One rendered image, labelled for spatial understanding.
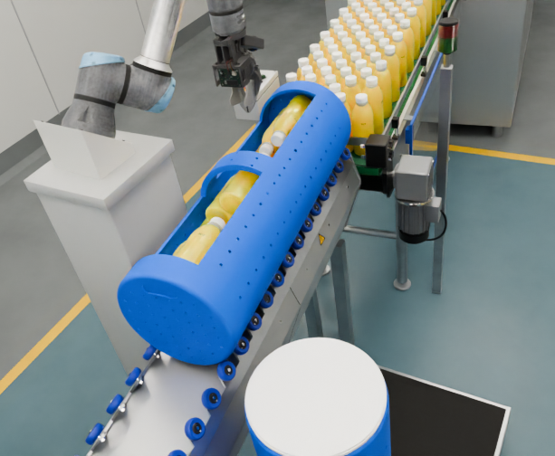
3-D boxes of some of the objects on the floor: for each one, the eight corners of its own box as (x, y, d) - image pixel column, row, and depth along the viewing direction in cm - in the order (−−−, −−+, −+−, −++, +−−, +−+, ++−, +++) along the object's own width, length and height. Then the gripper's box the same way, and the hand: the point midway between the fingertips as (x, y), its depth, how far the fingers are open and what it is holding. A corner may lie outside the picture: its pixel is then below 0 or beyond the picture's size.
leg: (309, 348, 252) (290, 240, 213) (313, 338, 256) (295, 230, 217) (321, 352, 250) (305, 242, 210) (325, 341, 254) (310, 232, 214)
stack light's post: (431, 292, 267) (439, 69, 198) (433, 287, 270) (441, 63, 201) (440, 294, 265) (451, 69, 196) (442, 288, 268) (454, 63, 199)
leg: (339, 356, 247) (326, 246, 207) (343, 346, 251) (331, 235, 211) (352, 359, 244) (341, 248, 205) (356, 348, 248) (347, 238, 209)
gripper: (201, 38, 127) (221, 123, 140) (238, 39, 124) (254, 126, 137) (219, 23, 133) (235, 107, 146) (254, 23, 130) (268, 109, 143)
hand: (249, 106), depth 143 cm, fingers closed
